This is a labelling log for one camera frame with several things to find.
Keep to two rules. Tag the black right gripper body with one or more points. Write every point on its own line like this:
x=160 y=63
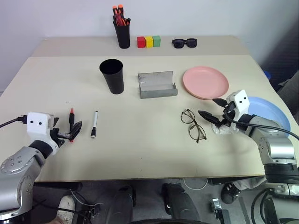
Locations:
x=229 y=114

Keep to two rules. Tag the black pen holder cup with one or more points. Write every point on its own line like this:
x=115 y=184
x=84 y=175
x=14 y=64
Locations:
x=123 y=36

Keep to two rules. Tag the dark rounded shape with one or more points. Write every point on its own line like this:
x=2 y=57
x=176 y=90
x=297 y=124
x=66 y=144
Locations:
x=180 y=203

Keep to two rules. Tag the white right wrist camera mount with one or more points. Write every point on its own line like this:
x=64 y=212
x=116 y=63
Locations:
x=240 y=102

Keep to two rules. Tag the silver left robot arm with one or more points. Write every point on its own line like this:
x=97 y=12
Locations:
x=16 y=168

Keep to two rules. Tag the black sunglasses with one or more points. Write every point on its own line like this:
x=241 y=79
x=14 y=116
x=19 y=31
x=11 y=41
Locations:
x=184 y=43

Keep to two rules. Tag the black striped sneaker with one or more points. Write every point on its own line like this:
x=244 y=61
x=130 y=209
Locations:
x=230 y=192

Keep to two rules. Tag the thin rimmed eyeglasses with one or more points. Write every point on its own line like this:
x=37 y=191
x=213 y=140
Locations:
x=197 y=133

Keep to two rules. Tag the black table crossbar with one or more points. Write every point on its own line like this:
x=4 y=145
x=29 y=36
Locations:
x=58 y=186

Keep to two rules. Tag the red and black pen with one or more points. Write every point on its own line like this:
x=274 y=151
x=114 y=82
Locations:
x=71 y=116

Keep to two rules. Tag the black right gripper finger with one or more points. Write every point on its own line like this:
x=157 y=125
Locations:
x=209 y=116
x=220 y=102

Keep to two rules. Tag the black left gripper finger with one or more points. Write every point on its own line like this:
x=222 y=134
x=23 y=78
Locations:
x=76 y=129
x=55 y=121

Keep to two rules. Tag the open grey glasses case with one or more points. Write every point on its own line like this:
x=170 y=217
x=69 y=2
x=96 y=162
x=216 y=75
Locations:
x=156 y=89

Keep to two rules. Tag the empty black cup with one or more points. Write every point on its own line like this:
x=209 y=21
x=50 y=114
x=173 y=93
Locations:
x=114 y=79

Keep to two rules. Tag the red block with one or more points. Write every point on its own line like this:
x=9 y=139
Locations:
x=140 y=42

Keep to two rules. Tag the green block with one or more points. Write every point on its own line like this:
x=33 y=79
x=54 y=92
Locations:
x=156 y=41

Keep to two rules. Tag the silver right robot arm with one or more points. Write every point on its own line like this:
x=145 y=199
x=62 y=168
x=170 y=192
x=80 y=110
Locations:
x=278 y=149

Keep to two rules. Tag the dark grey chair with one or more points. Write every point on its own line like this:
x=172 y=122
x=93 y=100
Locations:
x=289 y=91

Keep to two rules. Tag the orange capped black marker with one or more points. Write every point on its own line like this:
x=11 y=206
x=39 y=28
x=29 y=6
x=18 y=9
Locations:
x=115 y=10
x=120 y=9

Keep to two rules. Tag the blue plate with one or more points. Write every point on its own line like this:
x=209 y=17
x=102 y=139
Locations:
x=268 y=112

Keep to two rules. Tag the blue object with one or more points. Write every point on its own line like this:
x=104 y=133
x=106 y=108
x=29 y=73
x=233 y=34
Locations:
x=268 y=75

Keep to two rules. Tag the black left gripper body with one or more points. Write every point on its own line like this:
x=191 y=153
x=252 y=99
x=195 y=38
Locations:
x=56 y=135

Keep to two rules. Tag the grey trouser leg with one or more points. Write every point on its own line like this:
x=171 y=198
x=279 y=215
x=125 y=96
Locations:
x=250 y=183

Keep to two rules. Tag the pink plate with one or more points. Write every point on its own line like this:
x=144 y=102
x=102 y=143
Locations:
x=205 y=81

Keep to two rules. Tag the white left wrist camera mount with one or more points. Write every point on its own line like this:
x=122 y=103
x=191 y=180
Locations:
x=37 y=127

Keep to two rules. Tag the crumpled white cloth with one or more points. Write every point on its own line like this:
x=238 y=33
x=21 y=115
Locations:
x=222 y=131

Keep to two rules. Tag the white marker with black cap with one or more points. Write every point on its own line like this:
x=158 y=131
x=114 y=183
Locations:
x=94 y=123

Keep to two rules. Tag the black floor device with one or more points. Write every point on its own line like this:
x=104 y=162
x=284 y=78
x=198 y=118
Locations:
x=219 y=210

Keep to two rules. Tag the white shoe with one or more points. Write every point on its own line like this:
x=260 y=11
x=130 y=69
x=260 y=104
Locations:
x=66 y=207

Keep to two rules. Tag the yellow block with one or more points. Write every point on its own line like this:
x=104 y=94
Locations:
x=149 y=42

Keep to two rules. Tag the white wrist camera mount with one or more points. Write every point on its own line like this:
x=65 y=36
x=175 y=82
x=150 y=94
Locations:
x=37 y=127
x=240 y=102

